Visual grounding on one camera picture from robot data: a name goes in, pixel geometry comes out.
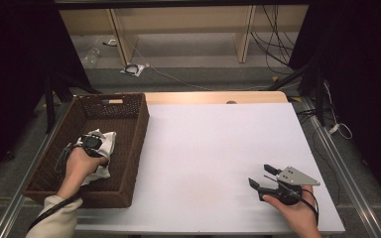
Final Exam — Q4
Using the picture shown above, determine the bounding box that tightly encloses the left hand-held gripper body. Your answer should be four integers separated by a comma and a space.
80, 129, 106, 157

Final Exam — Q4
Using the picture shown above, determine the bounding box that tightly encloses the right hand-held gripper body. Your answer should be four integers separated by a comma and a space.
259, 166, 321, 206

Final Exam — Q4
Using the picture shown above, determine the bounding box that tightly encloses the white baby shirt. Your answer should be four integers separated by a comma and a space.
75, 129, 117, 186

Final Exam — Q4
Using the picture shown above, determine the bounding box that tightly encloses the brown woven basket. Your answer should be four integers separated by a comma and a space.
23, 92, 151, 210

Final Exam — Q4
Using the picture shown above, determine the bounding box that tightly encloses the person's left hand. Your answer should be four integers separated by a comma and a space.
57, 147, 109, 200

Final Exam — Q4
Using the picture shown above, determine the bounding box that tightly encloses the person's right hand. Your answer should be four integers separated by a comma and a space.
262, 184, 321, 238

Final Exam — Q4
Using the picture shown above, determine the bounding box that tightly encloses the white table sheet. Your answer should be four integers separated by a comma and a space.
75, 102, 345, 233

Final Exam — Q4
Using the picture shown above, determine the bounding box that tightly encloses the black metal stand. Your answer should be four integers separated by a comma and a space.
43, 67, 102, 134
267, 56, 327, 127

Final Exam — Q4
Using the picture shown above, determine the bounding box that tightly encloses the clear plastic bag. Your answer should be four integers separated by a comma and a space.
80, 47, 101, 65

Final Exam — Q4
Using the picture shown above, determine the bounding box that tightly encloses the black curtain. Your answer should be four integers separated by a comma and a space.
288, 0, 381, 212
0, 0, 93, 186

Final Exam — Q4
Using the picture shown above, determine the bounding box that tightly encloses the beige wooden shelf unit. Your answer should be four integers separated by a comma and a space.
59, 4, 310, 65

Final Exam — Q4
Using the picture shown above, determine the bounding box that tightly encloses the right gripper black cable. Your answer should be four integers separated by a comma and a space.
297, 187, 320, 227

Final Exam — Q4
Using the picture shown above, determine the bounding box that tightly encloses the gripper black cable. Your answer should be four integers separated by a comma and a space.
28, 142, 82, 232
297, 187, 320, 227

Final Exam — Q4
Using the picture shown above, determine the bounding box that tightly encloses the aluminium rail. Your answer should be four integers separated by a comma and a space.
302, 97, 381, 238
0, 102, 77, 238

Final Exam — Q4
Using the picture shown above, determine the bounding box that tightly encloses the white adapter with cable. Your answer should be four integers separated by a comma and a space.
322, 80, 354, 141

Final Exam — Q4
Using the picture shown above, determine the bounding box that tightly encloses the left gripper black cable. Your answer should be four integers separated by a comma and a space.
28, 142, 82, 232

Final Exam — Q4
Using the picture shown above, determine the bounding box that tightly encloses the plastic bag with black cable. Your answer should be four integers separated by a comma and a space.
120, 62, 146, 77

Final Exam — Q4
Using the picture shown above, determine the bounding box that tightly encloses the thin white floor cable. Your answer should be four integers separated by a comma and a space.
128, 39, 279, 92

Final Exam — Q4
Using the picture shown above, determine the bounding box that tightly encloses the black cable bundle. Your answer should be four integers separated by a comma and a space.
249, 4, 300, 76

